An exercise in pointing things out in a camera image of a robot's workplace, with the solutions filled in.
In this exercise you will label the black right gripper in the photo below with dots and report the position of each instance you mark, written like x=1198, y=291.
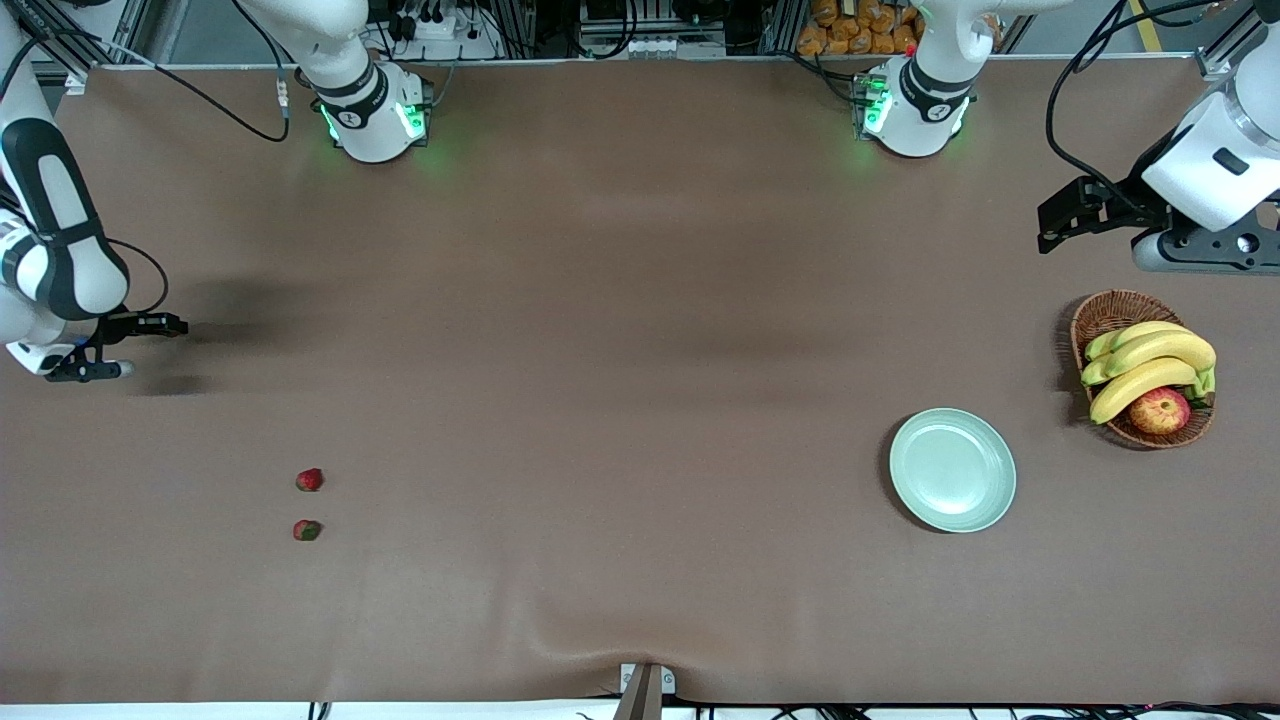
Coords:
x=128, y=324

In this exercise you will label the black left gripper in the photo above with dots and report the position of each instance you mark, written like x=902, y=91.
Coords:
x=1127, y=194

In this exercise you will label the red strawberry green cap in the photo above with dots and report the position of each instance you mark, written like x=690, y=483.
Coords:
x=307, y=530
x=309, y=480

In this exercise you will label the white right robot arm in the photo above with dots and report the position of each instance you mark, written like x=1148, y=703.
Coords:
x=370, y=130

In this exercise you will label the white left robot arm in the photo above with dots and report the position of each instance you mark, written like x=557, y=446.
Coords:
x=915, y=120

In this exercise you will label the pale green round plate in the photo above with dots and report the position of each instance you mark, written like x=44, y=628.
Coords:
x=952, y=470

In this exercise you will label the brown wicker basket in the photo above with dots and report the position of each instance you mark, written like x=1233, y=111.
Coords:
x=1110, y=312

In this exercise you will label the greenish yellow banana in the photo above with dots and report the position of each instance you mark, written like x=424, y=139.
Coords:
x=1125, y=335

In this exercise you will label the red apple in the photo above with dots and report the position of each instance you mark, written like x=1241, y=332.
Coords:
x=1160, y=411

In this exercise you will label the bag of orange buns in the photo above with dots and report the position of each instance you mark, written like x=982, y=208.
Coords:
x=850, y=30

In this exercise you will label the white power strip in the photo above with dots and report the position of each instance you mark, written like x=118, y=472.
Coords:
x=440, y=28

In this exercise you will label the white connector strip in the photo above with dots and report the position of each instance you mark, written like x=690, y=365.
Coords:
x=655, y=47

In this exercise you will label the brown table mat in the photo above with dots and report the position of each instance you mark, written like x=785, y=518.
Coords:
x=600, y=500

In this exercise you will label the aluminium frame profile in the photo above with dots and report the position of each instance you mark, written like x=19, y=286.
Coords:
x=75, y=82
x=1215, y=62

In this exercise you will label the silver metal bracket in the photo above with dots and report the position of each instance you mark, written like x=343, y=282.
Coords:
x=627, y=680

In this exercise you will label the grey mount post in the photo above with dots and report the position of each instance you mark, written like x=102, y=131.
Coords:
x=642, y=700

